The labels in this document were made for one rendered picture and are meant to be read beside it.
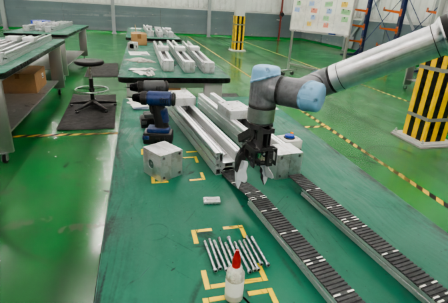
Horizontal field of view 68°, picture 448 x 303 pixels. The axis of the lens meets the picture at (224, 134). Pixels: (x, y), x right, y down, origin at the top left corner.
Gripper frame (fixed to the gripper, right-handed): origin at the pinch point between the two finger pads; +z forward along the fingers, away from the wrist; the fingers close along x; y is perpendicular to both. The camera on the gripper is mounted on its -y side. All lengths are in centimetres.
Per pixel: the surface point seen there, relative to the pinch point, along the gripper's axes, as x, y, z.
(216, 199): -10.3, -1.1, 5.1
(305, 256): -0.7, 30.4, 2.5
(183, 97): -1, -75, -6
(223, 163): -1.8, -17.2, 1.6
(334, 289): -0.5, 40.3, 2.5
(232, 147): 2.7, -20.8, -2.5
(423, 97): 300, -172, 31
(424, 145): 294, -151, 80
